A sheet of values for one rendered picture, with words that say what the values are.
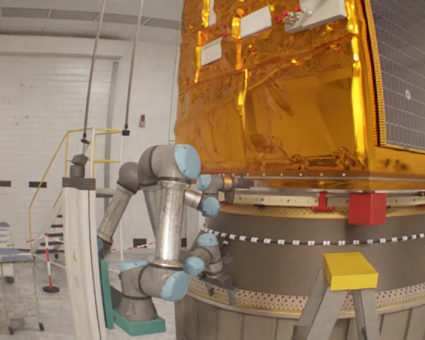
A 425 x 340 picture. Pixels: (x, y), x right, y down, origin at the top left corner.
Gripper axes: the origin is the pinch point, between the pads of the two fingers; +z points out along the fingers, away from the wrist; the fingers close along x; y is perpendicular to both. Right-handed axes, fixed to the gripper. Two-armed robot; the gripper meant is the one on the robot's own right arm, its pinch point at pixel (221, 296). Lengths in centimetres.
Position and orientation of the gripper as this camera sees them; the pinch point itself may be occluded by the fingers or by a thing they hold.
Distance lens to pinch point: 182.2
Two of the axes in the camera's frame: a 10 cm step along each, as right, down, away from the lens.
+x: 6.9, 1.4, -7.1
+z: 1.8, 9.2, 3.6
